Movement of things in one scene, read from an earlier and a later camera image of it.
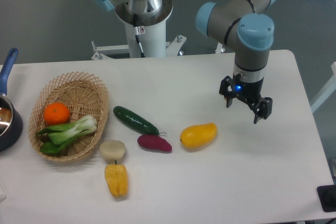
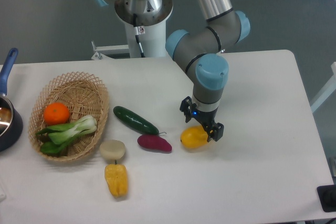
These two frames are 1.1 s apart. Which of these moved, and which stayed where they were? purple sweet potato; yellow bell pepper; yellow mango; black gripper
Moved: black gripper
Stayed: yellow bell pepper; yellow mango; purple sweet potato
